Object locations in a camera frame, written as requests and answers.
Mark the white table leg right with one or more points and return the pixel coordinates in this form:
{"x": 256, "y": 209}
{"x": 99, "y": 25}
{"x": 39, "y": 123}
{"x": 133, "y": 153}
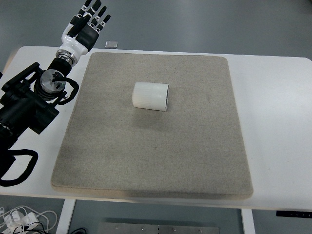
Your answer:
{"x": 247, "y": 221}

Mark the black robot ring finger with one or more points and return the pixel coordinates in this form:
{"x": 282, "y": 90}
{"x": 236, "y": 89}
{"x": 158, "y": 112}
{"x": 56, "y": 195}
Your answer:
{"x": 95, "y": 19}

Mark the grey metal floor plate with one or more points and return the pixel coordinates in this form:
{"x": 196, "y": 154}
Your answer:
{"x": 128, "y": 228}

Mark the white table leg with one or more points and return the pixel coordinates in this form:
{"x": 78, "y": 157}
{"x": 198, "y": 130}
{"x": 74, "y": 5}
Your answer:
{"x": 247, "y": 221}
{"x": 65, "y": 216}

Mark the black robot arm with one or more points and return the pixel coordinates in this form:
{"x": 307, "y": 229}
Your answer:
{"x": 30, "y": 98}

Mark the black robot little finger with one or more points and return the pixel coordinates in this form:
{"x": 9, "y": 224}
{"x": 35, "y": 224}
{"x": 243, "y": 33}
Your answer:
{"x": 101, "y": 25}

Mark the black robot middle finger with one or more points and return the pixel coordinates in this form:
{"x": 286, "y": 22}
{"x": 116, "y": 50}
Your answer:
{"x": 93, "y": 9}

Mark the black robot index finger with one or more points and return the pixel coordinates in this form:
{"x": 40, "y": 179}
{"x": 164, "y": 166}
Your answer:
{"x": 84, "y": 8}

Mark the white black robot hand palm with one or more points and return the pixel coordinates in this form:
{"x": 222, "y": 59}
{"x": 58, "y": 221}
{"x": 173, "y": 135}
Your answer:
{"x": 81, "y": 44}

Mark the white table leg left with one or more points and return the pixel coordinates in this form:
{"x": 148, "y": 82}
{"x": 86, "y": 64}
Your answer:
{"x": 65, "y": 216}

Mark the black table control panel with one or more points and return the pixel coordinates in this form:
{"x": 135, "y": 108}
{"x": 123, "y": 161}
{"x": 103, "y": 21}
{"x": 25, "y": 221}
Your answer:
{"x": 294, "y": 214}

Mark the small grey metal box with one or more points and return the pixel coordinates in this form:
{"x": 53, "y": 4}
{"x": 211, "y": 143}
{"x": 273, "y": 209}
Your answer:
{"x": 111, "y": 44}

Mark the beige felt mat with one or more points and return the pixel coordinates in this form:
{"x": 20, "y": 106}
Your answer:
{"x": 194, "y": 149}

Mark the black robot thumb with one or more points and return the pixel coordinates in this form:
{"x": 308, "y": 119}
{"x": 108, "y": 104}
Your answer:
{"x": 77, "y": 24}

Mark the white cup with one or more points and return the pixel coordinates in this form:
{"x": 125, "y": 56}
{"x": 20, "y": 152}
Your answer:
{"x": 152, "y": 96}

